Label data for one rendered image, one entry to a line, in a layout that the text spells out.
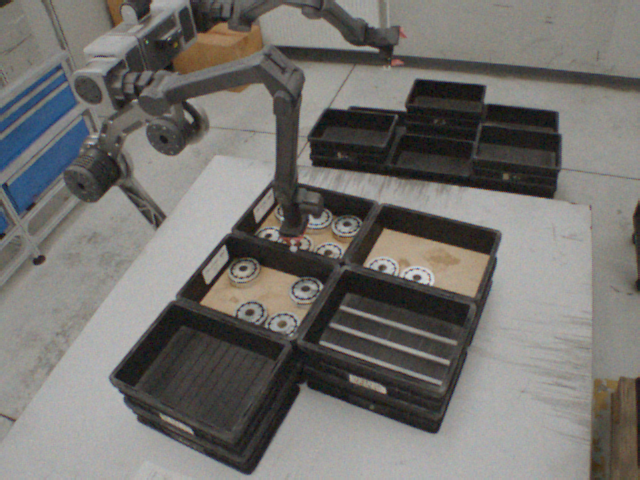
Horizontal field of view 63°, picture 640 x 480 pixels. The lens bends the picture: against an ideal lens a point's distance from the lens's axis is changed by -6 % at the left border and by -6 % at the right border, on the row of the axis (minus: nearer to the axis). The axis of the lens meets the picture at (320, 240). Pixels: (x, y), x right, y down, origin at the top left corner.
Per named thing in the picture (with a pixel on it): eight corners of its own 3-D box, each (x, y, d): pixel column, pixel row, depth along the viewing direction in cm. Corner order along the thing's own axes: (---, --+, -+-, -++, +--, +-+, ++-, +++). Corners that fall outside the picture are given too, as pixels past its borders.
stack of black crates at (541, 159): (463, 230, 279) (471, 157, 248) (471, 193, 299) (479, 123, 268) (543, 243, 267) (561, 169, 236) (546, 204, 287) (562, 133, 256)
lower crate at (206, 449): (134, 422, 155) (120, 401, 147) (192, 345, 173) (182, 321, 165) (251, 480, 140) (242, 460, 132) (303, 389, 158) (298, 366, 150)
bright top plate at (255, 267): (222, 278, 172) (222, 277, 171) (236, 256, 178) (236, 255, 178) (251, 285, 169) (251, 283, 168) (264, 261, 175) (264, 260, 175)
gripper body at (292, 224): (309, 217, 175) (307, 199, 170) (298, 239, 168) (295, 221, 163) (290, 213, 177) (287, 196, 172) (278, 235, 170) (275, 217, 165)
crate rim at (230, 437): (108, 384, 141) (105, 379, 139) (174, 303, 159) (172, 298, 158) (234, 445, 126) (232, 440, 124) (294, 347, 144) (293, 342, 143)
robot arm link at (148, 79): (139, 70, 143) (129, 83, 140) (171, 72, 140) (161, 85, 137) (151, 97, 150) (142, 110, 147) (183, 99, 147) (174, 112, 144)
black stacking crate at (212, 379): (122, 402, 147) (106, 380, 140) (183, 324, 166) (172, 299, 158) (242, 461, 132) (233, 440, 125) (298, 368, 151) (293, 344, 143)
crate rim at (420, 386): (295, 347, 144) (293, 342, 143) (342, 269, 163) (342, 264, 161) (443, 399, 129) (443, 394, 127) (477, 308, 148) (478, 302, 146)
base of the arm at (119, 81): (132, 96, 152) (119, 57, 144) (155, 97, 150) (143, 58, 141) (114, 112, 146) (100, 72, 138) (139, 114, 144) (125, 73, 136)
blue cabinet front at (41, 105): (18, 215, 296) (-30, 131, 257) (92, 142, 343) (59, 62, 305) (21, 215, 295) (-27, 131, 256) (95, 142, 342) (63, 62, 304)
